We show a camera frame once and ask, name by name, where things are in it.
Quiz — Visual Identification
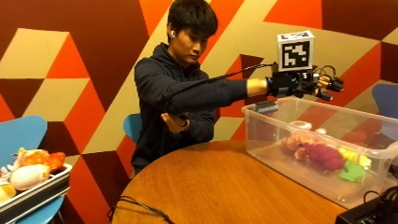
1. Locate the white cube with black markers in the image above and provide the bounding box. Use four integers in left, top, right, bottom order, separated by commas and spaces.
275, 29, 315, 73

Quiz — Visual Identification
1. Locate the white egg plush toy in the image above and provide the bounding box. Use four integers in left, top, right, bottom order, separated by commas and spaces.
9, 163, 50, 191

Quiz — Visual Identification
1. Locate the yellow plush toy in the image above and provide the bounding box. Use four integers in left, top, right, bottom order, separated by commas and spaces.
337, 147, 372, 171

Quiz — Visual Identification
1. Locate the white round toy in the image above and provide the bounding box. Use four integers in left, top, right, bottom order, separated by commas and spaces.
289, 119, 313, 132

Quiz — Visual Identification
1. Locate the blue box latch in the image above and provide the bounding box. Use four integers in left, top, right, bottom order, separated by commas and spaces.
253, 100, 279, 115

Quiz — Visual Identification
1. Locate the black cable on table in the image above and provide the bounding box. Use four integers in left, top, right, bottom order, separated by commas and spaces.
105, 195, 177, 224

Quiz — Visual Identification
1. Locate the large blue chair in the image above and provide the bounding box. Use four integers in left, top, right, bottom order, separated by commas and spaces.
0, 115, 66, 224

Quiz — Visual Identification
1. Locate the black device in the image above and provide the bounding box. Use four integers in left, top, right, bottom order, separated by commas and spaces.
333, 186, 398, 224

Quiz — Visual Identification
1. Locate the pink plush toy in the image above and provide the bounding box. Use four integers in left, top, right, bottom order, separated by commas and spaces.
281, 133, 318, 161

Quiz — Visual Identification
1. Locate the orange plush toy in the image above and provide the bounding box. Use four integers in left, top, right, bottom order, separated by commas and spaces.
13, 147, 66, 173

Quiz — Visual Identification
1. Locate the the person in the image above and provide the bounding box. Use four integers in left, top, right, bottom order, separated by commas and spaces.
130, 0, 271, 175

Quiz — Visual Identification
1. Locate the dark blue chair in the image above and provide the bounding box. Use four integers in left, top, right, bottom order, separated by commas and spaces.
370, 82, 398, 119

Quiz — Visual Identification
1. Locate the magenta plush toy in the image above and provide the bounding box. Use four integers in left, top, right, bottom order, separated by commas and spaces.
303, 143, 347, 173

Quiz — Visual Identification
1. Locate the clear plastic storage box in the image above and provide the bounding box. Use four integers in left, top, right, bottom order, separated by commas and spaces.
239, 95, 398, 210

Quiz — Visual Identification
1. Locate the black glove cable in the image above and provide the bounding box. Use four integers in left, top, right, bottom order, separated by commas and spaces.
165, 63, 278, 104

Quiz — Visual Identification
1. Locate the green plush toy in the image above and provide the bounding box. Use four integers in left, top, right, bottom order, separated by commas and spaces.
338, 160, 368, 183

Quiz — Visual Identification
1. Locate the black and white tray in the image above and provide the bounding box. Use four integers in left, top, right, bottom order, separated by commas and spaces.
0, 163, 73, 224

